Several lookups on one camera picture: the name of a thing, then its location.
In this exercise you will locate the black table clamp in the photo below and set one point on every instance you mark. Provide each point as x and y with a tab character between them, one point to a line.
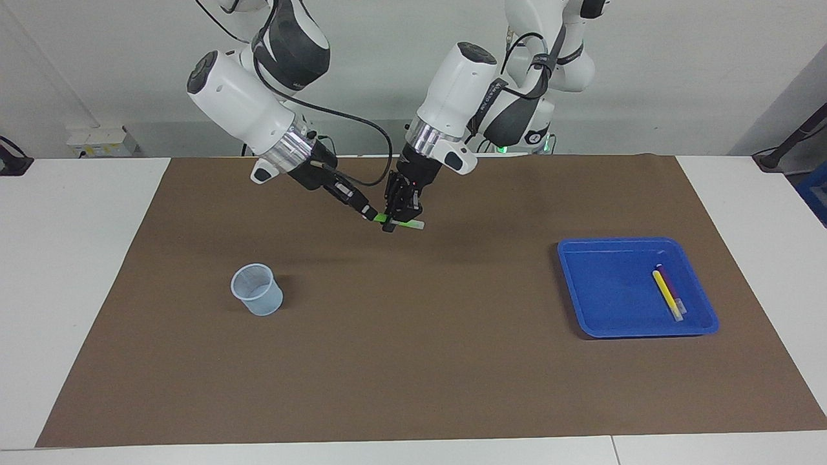
13	161

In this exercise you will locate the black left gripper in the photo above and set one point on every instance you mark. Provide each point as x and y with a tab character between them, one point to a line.
417	171

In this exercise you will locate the green pen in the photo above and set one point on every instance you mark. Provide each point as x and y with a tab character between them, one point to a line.
412	225

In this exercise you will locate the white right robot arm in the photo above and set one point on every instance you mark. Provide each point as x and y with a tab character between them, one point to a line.
239	97

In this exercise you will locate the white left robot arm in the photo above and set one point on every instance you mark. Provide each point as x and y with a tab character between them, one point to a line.
452	90

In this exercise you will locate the blue crate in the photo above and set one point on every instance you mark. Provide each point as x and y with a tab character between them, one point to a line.
815	194

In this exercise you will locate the yellow pen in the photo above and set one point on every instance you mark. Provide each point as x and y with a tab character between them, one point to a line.
664	290

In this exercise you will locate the brown table mat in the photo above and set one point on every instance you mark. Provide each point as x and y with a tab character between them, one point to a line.
413	355

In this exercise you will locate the purple pen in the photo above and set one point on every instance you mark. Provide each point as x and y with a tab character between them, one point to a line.
674	294

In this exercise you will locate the black stand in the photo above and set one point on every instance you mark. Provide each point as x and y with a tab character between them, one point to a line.
788	142

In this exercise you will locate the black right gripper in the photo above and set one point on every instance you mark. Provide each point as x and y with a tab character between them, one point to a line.
313	169

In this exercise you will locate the clear plastic cup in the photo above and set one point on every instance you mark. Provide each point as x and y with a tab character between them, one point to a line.
261	300

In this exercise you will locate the blue plastic tray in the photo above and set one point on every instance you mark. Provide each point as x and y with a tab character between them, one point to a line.
607	297

